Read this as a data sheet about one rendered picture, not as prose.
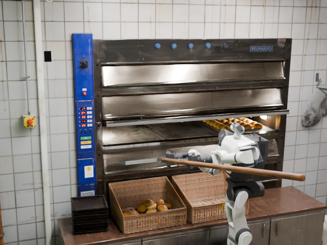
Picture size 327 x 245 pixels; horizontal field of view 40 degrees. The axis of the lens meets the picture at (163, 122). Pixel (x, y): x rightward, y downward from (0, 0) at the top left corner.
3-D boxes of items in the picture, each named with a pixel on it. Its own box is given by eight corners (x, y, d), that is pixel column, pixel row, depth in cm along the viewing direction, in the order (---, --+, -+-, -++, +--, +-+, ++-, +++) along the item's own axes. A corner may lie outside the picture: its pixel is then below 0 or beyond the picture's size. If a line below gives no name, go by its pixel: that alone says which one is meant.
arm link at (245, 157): (224, 167, 296) (245, 166, 281) (221, 152, 296) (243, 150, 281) (235, 165, 303) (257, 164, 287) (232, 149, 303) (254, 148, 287)
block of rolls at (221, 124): (197, 119, 500) (197, 114, 499) (235, 116, 516) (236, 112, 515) (223, 132, 444) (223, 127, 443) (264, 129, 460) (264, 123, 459)
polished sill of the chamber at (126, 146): (101, 149, 396) (101, 145, 395) (275, 133, 456) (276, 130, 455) (102, 151, 390) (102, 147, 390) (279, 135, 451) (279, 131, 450)
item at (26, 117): (23, 126, 363) (22, 114, 360) (35, 125, 366) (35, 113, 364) (23, 128, 356) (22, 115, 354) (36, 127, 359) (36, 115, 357)
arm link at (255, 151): (260, 166, 282) (261, 162, 304) (257, 145, 283) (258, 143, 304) (242, 168, 285) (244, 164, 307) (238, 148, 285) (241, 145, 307)
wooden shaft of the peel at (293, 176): (307, 181, 181) (306, 173, 181) (300, 182, 180) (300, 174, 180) (165, 161, 343) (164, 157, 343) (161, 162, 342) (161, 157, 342)
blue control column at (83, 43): (55, 197, 582) (47, 28, 534) (67, 195, 588) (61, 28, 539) (81, 275, 406) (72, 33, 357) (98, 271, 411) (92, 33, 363)
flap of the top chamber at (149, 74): (102, 87, 378) (99, 64, 379) (283, 80, 437) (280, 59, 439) (103, 86, 374) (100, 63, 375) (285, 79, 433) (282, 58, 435)
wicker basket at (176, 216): (107, 211, 402) (107, 182, 396) (166, 202, 422) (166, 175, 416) (123, 235, 358) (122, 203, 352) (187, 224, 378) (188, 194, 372)
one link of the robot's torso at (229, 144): (250, 168, 362) (252, 126, 354) (271, 183, 330) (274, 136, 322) (216, 172, 354) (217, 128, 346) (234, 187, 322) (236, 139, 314)
